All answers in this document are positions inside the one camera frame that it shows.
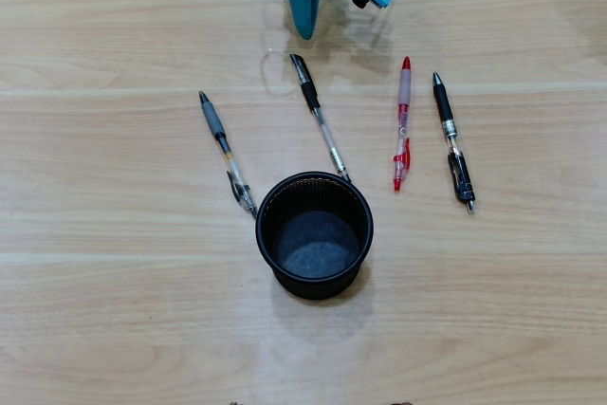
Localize clear capped pen black grip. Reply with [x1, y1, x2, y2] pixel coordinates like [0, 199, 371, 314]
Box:
[288, 53, 354, 184]

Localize clear pen with grey grip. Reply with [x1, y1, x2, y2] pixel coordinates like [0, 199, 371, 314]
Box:
[197, 89, 259, 221]

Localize red retractable pen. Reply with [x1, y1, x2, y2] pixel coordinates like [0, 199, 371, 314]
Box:
[392, 55, 414, 193]

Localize black retractable pen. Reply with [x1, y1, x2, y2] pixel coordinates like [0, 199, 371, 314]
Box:
[431, 71, 477, 215]

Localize black mesh pen holder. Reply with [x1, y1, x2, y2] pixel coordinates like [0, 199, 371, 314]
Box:
[254, 171, 376, 303]

